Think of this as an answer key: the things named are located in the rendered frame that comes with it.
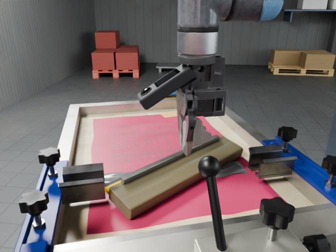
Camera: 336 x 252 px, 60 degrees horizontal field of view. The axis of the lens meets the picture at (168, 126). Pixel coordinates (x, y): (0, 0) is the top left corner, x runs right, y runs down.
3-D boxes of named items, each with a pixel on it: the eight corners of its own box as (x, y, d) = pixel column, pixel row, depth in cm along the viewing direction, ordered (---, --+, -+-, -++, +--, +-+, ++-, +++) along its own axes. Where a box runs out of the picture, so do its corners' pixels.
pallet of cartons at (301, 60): (320, 68, 690) (324, 49, 674) (334, 76, 613) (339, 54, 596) (266, 67, 705) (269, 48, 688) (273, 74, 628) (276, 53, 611)
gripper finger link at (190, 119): (195, 144, 57) (197, 101, 54) (187, 144, 57) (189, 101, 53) (188, 134, 61) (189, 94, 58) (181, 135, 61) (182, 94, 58)
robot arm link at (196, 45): (183, 33, 49) (172, 29, 57) (182, 60, 51) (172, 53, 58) (224, 32, 51) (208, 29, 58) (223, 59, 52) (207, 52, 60)
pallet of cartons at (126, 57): (104, 64, 737) (101, 29, 705) (150, 66, 723) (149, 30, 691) (80, 78, 598) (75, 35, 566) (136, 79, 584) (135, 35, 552)
